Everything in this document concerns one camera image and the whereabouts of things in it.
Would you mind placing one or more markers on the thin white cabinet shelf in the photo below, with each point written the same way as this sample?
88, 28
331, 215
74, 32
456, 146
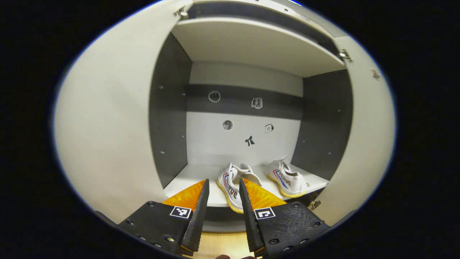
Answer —
194, 176

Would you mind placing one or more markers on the white and grey shoe cabinet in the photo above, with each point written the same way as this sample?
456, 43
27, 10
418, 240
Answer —
215, 144

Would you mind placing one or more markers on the wide white cabinet shelf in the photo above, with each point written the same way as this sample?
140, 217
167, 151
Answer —
251, 43

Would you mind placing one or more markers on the white canvas shoe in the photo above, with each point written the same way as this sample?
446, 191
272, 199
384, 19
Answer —
230, 183
291, 181

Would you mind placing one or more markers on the white shoe cabinet door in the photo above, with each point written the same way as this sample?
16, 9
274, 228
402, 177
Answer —
107, 126
370, 144

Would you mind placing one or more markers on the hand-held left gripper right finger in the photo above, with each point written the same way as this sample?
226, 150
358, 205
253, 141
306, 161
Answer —
248, 223

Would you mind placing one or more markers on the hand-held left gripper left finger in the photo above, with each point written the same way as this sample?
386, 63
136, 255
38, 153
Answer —
199, 223

